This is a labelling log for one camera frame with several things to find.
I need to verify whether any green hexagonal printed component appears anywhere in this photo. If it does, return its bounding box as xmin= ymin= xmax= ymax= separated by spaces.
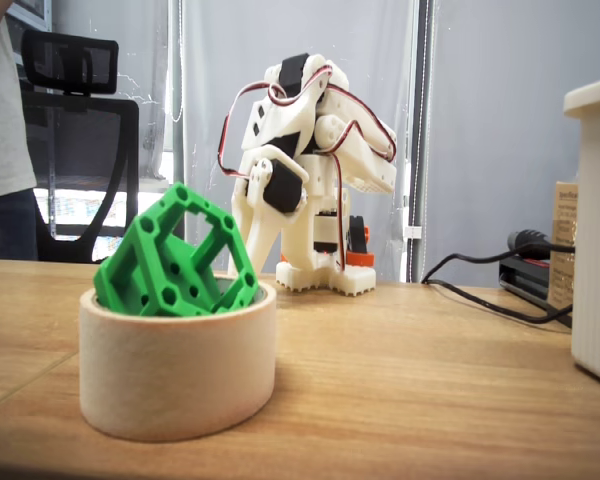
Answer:
xmin=93 ymin=181 xmax=260 ymax=319

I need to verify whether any beige masking tape roll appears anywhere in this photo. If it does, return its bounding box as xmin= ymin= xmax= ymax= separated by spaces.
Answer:
xmin=78 ymin=274 xmax=278 ymax=444

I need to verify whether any black office chair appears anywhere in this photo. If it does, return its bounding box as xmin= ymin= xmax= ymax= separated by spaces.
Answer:
xmin=19 ymin=28 xmax=164 ymax=267

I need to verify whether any black power supply box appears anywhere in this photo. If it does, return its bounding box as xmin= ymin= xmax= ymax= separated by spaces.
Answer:
xmin=498 ymin=255 xmax=575 ymax=329

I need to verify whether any person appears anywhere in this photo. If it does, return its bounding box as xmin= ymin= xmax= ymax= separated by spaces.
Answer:
xmin=0 ymin=0 xmax=39 ymax=261

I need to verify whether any brown cardboard box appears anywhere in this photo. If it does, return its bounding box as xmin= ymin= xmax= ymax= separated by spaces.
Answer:
xmin=548 ymin=180 xmax=581 ymax=309

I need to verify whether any red white black servo cable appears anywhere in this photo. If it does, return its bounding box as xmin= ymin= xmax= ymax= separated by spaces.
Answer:
xmin=215 ymin=82 xmax=282 ymax=180

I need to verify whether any black power cable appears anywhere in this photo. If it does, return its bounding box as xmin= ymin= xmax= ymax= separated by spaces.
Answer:
xmin=420 ymin=228 xmax=576 ymax=325

